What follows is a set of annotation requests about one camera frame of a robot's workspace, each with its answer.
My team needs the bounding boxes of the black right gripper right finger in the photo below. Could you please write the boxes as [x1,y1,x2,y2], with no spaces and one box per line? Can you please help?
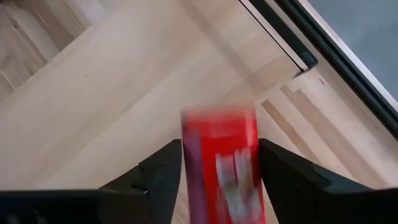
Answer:
[258,138,374,224]

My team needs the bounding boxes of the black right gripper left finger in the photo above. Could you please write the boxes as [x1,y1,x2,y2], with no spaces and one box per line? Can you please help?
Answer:
[99,139,183,224]

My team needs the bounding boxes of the red can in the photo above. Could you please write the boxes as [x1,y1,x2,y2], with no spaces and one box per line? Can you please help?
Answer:
[180,105,268,224]

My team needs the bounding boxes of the wooden shelf with black frame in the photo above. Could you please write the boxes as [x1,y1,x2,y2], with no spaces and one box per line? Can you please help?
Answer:
[0,0,320,191]

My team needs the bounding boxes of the black table edge rail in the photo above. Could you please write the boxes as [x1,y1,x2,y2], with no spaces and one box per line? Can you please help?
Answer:
[275,0,398,139]

